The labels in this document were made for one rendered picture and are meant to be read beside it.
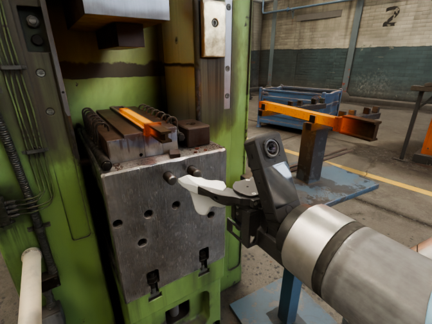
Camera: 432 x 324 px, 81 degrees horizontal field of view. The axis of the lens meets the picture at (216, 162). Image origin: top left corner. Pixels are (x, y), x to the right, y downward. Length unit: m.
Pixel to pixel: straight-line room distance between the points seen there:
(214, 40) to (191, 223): 0.62
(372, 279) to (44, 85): 0.80
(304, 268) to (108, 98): 1.05
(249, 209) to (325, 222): 0.11
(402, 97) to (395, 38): 1.45
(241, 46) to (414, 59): 7.17
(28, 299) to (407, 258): 0.77
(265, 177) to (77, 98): 0.97
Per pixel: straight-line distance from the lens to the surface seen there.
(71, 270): 1.06
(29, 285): 0.87
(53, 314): 1.10
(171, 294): 1.01
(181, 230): 0.85
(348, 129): 0.70
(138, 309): 0.99
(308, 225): 0.29
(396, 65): 8.14
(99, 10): 0.70
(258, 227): 0.37
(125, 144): 0.73
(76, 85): 1.17
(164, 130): 0.65
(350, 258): 0.27
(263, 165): 0.32
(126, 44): 0.81
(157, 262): 0.89
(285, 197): 0.33
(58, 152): 0.86
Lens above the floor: 1.18
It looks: 22 degrees down
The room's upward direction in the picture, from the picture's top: straight up
